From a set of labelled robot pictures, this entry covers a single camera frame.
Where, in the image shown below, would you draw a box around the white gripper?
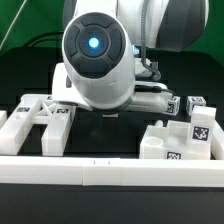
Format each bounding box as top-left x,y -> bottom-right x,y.
52,63 -> 172,113

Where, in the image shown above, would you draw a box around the white chair seat part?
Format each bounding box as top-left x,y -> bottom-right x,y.
139,120 -> 211,160

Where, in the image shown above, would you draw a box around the white tagged cube left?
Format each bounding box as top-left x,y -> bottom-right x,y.
166,96 -> 180,116

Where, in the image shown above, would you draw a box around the white tagged cube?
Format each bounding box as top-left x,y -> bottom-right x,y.
186,96 -> 206,115
166,96 -> 180,116

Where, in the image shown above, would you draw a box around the white tagged cube right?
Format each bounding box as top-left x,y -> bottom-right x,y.
186,96 -> 206,115

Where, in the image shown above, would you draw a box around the white right fence bar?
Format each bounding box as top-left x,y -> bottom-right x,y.
211,122 -> 224,160

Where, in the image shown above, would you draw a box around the white fence bar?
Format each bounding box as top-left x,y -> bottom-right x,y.
211,122 -> 224,160
0,110 -> 7,129
0,156 -> 224,187

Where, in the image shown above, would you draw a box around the white front fence bar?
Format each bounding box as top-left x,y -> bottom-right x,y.
0,156 -> 224,187

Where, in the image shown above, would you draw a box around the white left fence bar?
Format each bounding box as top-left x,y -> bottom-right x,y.
0,110 -> 7,129

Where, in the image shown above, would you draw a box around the black cables at base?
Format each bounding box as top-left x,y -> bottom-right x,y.
22,30 -> 65,48

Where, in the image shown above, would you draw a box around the white chair back frame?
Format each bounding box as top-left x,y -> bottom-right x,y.
0,94 -> 76,156

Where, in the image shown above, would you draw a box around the thin white cord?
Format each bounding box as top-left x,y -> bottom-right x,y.
0,0 -> 29,52

